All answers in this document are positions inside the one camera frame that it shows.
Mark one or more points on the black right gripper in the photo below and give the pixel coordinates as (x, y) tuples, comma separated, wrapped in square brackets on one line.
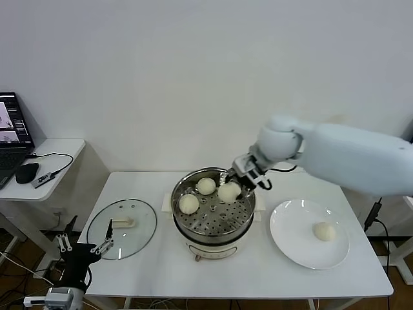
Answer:
[(246, 169)]

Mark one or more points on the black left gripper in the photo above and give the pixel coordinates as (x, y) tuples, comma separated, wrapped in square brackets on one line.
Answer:
[(79, 256)]

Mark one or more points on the white steamed baozi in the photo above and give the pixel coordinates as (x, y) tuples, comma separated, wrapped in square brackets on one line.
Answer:
[(227, 193), (206, 186), (324, 231), (188, 204)]

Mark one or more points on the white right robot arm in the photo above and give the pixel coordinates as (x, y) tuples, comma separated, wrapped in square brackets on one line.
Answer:
[(338, 148)]

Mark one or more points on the perforated steel steamer basket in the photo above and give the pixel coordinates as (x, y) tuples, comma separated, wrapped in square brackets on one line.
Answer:
[(235, 219)]

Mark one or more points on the small black stickered device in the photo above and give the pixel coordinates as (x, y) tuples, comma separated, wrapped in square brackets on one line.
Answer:
[(43, 181)]

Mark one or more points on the white round plate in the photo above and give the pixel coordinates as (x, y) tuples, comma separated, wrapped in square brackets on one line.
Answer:
[(290, 232)]

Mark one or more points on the cream electric cooker pot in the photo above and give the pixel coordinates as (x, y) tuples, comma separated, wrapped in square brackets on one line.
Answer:
[(209, 252)]

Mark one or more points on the white table leg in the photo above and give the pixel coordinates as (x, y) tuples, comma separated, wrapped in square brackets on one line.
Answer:
[(127, 304), (313, 304)]

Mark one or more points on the white rounded side table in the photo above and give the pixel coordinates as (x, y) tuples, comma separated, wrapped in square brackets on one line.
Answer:
[(58, 161)]

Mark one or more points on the black computer mouse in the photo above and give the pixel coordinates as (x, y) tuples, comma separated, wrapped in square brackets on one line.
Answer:
[(27, 173)]

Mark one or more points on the open black laptop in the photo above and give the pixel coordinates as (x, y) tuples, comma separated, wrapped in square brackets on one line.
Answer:
[(9, 151)]

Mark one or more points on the white labelled side table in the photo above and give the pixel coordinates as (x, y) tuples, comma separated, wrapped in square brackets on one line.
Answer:
[(403, 245)]

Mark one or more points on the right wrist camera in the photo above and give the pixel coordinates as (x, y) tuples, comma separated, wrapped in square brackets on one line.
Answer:
[(261, 183)]

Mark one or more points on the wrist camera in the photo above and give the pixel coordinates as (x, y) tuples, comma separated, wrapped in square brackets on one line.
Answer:
[(261, 183), (34, 301)]

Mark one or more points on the white wall socket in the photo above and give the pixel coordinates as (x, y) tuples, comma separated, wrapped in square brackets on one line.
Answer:
[(59, 213)]

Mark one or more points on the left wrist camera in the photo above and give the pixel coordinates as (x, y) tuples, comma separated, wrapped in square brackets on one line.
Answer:
[(34, 301)]

